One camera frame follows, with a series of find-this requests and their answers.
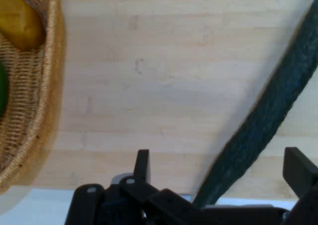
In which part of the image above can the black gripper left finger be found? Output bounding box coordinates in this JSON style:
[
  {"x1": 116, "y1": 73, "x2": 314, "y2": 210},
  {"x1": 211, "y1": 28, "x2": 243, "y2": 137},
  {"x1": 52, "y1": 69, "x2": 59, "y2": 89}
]
[{"x1": 65, "y1": 149, "x2": 199, "y2": 225}]

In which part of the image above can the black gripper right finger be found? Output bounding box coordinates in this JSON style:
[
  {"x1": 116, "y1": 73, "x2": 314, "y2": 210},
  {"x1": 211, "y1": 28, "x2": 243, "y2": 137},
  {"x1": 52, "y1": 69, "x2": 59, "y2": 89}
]
[{"x1": 283, "y1": 147, "x2": 318, "y2": 225}]

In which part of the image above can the yellow mango fruit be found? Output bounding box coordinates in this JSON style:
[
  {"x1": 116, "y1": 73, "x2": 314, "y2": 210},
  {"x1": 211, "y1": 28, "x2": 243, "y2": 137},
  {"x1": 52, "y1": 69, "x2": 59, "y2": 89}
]
[{"x1": 0, "y1": 0, "x2": 47, "y2": 51}]

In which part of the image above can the long dark green cucumber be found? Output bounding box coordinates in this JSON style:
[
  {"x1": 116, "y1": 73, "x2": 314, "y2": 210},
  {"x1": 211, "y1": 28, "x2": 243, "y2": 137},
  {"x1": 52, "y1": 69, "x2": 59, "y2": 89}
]
[{"x1": 192, "y1": 0, "x2": 318, "y2": 210}]

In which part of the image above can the bamboo cutting board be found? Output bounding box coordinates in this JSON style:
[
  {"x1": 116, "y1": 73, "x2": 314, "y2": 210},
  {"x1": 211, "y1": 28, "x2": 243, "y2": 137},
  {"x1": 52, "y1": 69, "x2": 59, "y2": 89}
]
[{"x1": 32, "y1": 0, "x2": 318, "y2": 201}]

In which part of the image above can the green vegetable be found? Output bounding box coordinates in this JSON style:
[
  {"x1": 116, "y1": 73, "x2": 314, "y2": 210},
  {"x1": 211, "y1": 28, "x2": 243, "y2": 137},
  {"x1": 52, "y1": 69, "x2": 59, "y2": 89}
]
[{"x1": 0, "y1": 62, "x2": 9, "y2": 118}]

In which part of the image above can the woven wicker basket with handles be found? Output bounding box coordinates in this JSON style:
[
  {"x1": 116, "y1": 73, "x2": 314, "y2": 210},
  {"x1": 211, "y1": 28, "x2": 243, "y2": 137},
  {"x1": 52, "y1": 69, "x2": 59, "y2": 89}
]
[{"x1": 0, "y1": 0, "x2": 67, "y2": 193}]

